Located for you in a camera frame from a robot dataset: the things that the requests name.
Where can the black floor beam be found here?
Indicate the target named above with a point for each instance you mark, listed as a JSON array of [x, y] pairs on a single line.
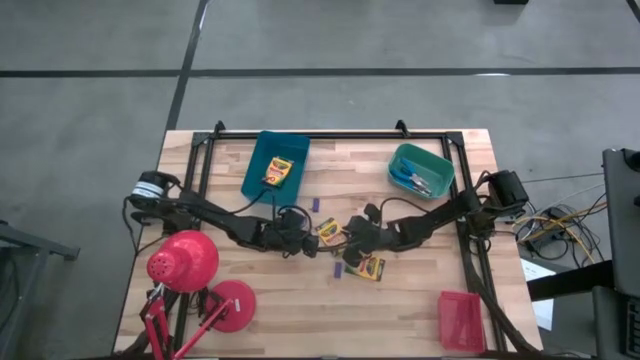
[[570, 281]]

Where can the black object on floor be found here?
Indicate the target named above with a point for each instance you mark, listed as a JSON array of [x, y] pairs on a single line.
[[510, 2]]

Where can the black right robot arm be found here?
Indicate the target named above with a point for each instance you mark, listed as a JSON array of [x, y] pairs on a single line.
[[440, 220]]

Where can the grey metal stand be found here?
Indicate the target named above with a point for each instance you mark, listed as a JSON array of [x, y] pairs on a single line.
[[30, 242]]

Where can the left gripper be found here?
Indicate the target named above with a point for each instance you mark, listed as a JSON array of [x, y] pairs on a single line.
[[290, 235]]

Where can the white paper sheet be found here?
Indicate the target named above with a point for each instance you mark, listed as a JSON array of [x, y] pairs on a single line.
[[542, 312]]

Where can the green plastic bin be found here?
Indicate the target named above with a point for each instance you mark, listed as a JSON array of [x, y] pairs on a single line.
[[425, 162]]

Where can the blue plastic bin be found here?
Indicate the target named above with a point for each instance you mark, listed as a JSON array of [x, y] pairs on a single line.
[[290, 150]]

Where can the red mesh tray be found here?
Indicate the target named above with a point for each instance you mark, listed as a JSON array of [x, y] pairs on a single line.
[[460, 322]]

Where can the black aluminium table frame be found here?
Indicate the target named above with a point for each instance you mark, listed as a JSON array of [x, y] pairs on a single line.
[[325, 135]]

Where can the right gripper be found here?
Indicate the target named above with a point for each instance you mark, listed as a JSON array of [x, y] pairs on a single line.
[[375, 235]]

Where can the yellow green crayon box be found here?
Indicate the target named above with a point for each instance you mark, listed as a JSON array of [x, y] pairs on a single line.
[[278, 171], [330, 232], [367, 269]]

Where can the black equipment cart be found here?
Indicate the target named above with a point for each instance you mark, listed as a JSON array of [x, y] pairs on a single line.
[[622, 225]]

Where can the purple eraser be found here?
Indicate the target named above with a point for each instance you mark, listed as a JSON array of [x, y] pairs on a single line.
[[338, 270], [315, 205]]

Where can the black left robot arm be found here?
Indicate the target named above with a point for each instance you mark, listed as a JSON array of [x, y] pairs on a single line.
[[225, 225]]

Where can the red desk lamp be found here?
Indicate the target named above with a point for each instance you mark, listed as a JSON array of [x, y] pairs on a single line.
[[182, 260]]

